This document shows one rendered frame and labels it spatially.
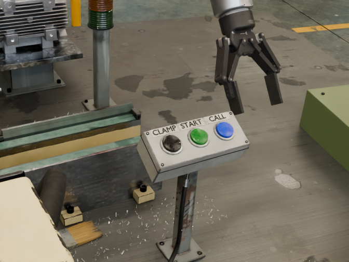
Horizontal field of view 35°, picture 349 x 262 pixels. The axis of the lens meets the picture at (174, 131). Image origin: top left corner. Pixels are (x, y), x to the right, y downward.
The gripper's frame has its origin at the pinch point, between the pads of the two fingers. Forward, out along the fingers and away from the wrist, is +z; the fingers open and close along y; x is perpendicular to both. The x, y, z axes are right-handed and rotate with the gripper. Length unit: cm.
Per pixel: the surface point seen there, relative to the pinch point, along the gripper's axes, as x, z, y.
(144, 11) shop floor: 252, -94, 193
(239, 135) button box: -17.1, 4.4, -26.6
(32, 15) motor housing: 44, -36, -23
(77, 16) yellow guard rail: 201, -79, 96
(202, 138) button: -15.6, 3.3, -33.4
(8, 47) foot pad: 53, -30, -27
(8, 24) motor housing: 47, -35, -29
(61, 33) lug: 47, -31, -15
